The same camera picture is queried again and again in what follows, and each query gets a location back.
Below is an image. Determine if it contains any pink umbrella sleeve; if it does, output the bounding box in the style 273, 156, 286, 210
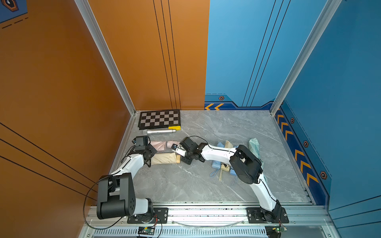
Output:
151, 141, 167, 152

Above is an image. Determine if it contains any cream umbrella sleeve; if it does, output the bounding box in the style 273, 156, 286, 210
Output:
151, 153, 181, 165

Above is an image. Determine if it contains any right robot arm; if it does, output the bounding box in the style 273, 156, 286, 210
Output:
172, 137, 289, 224

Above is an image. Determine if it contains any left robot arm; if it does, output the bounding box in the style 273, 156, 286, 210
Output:
97, 145, 157, 223

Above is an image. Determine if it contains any silver metal cylinder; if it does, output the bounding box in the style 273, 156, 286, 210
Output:
143, 129, 177, 136

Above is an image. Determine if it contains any light blue sleeved umbrella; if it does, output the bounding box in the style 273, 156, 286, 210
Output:
210, 161, 221, 178

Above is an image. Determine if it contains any yellow block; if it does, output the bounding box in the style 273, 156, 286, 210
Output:
168, 126, 181, 131

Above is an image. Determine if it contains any pale yellow sleeved umbrella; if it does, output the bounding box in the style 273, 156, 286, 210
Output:
219, 140, 234, 181

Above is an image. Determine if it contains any checkerboard calibration board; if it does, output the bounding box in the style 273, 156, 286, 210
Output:
138, 110, 181, 130

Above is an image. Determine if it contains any mint green sleeved umbrella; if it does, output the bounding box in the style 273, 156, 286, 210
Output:
249, 138, 262, 162

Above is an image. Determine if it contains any green circuit board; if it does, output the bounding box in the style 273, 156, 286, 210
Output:
137, 226, 155, 237

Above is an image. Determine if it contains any small right circuit board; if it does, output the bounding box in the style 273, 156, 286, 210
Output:
272, 226, 287, 238

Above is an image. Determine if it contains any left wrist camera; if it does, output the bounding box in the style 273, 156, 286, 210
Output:
132, 135, 150, 150

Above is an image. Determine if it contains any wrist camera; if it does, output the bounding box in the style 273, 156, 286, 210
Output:
132, 135, 150, 150
171, 145, 186, 157

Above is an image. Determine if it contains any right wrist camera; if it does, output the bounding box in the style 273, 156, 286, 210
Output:
171, 145, 186, 157

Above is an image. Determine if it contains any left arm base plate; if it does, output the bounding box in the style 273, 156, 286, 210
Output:
127, 207, 169, 225

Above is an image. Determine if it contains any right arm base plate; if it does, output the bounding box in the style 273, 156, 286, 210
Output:
246, 207, 289, 224

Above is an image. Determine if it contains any aluminium front rail frame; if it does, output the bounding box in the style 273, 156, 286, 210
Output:
79, 202, 340, 238

